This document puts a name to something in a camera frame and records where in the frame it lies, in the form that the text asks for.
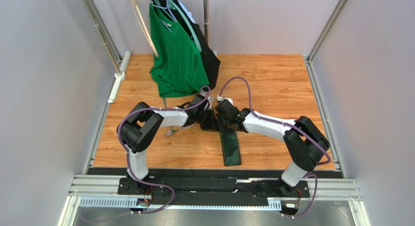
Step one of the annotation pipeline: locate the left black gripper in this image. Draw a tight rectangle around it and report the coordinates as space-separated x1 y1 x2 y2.
196 108 219 132

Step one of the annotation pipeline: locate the dark green cloth napkin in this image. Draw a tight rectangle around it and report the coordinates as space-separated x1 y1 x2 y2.
220 132 242 167

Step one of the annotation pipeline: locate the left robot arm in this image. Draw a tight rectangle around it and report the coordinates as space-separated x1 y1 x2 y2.
117 94 213 194

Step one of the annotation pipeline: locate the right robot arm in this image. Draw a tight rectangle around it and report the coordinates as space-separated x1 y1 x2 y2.
215 97 330 193

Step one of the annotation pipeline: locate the silver fork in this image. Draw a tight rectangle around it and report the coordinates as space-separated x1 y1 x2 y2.
163 125 193 138

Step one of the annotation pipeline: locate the black t-shirt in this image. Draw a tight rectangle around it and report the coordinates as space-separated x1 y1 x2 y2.
170 0 222 90

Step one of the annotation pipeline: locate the green t-shirt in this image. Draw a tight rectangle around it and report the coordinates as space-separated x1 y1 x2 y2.
149 4 209 98

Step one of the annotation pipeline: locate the metal rack pole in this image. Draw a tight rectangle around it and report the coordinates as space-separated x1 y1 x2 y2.
203 0 210 45

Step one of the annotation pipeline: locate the teal clothes hanger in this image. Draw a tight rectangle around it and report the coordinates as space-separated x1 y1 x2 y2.
151 0 202 53

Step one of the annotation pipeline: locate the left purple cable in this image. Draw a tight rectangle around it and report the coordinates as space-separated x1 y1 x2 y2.
117 85 211 215

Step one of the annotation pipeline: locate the purple cable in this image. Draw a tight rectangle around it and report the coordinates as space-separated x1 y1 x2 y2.
117 85 211 215
216 76 332 219

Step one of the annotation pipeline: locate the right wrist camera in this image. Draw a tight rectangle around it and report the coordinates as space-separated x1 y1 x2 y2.
217 95 234 105

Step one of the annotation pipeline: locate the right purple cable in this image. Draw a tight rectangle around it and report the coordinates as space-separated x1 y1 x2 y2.
216 76 332 219

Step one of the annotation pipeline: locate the white corner pole bracket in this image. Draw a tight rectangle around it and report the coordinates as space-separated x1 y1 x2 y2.
107 51 132 103

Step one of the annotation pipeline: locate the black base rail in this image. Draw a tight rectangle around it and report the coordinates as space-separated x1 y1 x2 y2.
87 168 314 207

